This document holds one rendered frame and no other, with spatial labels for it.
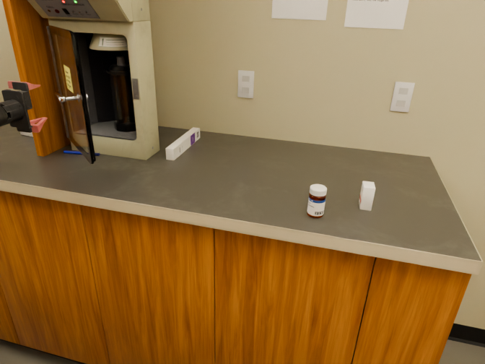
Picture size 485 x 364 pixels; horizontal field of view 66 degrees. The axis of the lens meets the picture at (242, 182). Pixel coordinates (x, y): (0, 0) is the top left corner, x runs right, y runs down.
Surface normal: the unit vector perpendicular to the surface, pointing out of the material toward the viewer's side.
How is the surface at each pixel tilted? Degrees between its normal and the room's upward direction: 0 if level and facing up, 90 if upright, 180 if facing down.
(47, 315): 90
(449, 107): 90
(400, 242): 0
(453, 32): 90
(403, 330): 90
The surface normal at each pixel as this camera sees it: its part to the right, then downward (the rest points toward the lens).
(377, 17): -0.26, 0.41
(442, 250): 0.03, -0.90
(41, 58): 0.96, 0.14
